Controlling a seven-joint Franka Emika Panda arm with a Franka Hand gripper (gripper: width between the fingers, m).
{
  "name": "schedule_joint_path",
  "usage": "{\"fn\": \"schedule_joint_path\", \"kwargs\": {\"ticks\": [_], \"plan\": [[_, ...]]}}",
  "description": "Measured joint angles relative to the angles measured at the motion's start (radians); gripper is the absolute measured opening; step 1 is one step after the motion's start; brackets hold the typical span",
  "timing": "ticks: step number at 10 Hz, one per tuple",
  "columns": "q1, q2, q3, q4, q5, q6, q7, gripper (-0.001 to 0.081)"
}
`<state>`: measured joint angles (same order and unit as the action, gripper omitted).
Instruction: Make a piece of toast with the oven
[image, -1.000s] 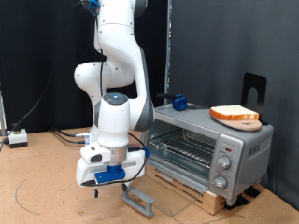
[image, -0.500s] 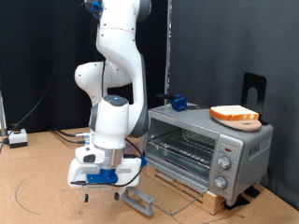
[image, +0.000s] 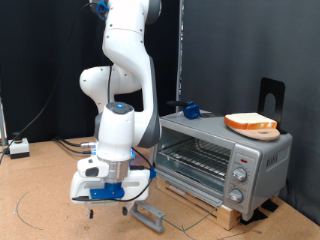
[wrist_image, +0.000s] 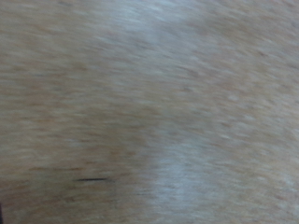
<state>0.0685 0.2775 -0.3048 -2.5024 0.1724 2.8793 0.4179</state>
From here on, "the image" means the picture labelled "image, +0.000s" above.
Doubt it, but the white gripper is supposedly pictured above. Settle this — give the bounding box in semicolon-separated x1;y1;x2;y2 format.
69;168;151;220

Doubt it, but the glass oven door with handle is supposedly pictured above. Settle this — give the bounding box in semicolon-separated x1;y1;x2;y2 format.
128;173;224;233

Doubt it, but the blue object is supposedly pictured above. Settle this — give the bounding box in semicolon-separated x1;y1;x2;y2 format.
166;98;224;120

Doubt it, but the white bread slice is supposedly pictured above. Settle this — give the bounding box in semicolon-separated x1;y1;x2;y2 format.
223;112;279;130

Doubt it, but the silver toaster oven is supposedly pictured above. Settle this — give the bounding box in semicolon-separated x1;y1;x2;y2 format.
149;109;294;222

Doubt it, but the emergency stop button box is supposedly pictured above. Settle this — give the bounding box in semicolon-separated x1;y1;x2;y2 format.
8;132;31;160

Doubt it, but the wooden slatted crate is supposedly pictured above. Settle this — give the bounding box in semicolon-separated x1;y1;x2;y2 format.
155;176;243;232

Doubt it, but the black tape strip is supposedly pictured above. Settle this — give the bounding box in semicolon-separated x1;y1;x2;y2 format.
261;198;280;213

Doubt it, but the small wooden cutting board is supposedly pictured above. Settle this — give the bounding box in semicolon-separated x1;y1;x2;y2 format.
229;125;281;142

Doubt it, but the vertical aluminium pole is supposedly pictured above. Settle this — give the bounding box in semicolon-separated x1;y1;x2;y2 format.
175;0;185;111

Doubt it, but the black backdrop curtain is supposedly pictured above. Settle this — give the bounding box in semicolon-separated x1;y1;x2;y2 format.
0;0;183;144

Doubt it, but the black metal bookend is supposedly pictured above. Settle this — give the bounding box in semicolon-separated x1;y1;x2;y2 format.
257;77;288;135

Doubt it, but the grey backdrop curtain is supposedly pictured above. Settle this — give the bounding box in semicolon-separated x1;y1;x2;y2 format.
181;0;320;226

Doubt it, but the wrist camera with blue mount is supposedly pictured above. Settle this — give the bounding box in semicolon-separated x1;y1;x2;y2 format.
89;181;126;204

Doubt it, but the base cable with silver plug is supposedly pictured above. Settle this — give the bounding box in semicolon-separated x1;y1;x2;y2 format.
53;135;98;148

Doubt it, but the black base cable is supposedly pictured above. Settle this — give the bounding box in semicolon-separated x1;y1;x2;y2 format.
56;139;94;155

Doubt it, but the wire oven rack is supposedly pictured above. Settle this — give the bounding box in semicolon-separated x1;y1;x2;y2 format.
157;138;233;181

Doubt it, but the long black camera cable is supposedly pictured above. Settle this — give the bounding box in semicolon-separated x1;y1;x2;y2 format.
0;1;158;204

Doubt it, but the metal frame post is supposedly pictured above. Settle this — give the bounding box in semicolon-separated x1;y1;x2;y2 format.
0;96;8;147

